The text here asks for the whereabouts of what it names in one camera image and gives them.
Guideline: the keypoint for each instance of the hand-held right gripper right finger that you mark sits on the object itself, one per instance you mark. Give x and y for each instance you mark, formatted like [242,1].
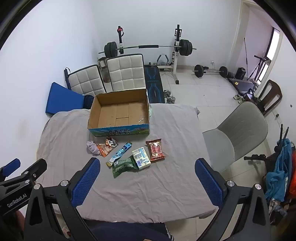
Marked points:
[209,183]

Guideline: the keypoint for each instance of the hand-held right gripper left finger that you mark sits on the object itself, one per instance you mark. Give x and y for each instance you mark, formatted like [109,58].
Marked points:
[85,183]

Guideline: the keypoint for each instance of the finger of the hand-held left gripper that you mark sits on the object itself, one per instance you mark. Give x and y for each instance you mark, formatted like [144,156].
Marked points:
[10,165]
[37,168]

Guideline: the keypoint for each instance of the lilac cloth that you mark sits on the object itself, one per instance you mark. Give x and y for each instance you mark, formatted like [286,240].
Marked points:
[92,147]

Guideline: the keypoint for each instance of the green snack packet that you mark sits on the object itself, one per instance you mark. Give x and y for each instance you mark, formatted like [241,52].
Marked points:
[122,167]

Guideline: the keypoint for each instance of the orange panda snack packet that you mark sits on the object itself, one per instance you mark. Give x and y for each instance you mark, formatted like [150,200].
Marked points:
[107,146]

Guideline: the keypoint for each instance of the long blue snack packet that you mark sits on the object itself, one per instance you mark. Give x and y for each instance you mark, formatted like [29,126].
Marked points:
[120,153]

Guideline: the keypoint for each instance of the cardboard box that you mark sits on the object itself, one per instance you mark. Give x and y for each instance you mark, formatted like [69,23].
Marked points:
[115,133]

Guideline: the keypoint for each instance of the white green tissue pack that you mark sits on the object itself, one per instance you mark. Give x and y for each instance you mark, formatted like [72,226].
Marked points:
[141,158]

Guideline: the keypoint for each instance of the red snack packet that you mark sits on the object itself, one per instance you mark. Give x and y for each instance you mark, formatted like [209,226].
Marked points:
[156,149]

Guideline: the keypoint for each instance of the person's left forearm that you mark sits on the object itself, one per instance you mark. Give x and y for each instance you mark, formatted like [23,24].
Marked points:
[12,226]

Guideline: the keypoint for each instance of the grey table cloth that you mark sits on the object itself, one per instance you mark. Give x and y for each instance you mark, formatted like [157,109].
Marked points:
[150,192]

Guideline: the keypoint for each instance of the grey shell chair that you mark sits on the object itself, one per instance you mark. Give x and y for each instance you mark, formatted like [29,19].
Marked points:
[240,129]

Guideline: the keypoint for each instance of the person's dark shorts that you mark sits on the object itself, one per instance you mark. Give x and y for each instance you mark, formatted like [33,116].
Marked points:
[129,231]

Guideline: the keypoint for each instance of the blue hanging clothes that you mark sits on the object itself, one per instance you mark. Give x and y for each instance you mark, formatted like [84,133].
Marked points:
[278,171]

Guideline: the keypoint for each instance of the blue foam mat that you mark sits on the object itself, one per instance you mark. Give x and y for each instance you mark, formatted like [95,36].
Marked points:
[62,98]

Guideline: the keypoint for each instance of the dark blue jacket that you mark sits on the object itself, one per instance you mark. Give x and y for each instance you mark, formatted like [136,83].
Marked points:
[88,102]

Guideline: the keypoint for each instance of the pair of light shoes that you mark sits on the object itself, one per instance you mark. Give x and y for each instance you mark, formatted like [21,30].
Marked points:
[238,97]

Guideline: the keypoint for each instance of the chrome dumbbell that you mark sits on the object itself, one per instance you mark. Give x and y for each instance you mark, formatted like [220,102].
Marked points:
[170,99]
[167,93]

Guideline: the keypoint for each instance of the black blue rod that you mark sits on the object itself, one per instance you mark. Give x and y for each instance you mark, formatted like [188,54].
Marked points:
[67,77]

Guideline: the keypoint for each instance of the white padded chair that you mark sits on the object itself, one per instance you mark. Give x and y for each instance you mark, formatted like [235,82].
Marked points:
[86,81]
[126,71]

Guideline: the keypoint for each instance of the brown wooden chair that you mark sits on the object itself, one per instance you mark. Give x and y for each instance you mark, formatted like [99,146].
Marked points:
[272,97]

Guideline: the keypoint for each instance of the short barbell with black plates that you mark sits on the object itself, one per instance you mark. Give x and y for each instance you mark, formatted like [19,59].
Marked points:
[209,72]

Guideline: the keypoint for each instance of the black blue weight bench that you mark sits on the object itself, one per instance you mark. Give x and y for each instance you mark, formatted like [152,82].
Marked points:
[153,85]

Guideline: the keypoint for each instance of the black speaker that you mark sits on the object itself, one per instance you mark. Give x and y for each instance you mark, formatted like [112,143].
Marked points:
[241,73]

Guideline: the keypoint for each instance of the grey exercise machine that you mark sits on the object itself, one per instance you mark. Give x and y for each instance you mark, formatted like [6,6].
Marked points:
[164,62]

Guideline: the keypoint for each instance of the white barbell rack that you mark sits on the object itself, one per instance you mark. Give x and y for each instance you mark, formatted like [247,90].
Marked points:
[177,58]

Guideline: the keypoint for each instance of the black tripod stand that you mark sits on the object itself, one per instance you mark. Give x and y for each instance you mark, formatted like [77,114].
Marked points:
[260,62]

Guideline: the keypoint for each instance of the thin black pole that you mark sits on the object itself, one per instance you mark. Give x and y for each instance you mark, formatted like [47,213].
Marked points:
[245,55]

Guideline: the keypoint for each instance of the window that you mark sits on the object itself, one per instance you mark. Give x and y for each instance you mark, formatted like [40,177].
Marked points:
[275,51]

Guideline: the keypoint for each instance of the long barbell with black plates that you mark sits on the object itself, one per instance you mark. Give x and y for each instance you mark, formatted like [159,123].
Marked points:
[148,46]

